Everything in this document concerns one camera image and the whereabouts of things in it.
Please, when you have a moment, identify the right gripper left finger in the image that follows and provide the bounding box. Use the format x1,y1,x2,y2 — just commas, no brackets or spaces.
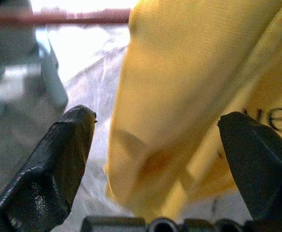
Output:
0,105,97,232

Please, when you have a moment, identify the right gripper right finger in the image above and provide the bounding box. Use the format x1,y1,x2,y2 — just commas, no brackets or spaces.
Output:
217,111,282,222

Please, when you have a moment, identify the yellow shirt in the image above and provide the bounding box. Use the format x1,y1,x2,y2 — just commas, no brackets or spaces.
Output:
104,0,282,223

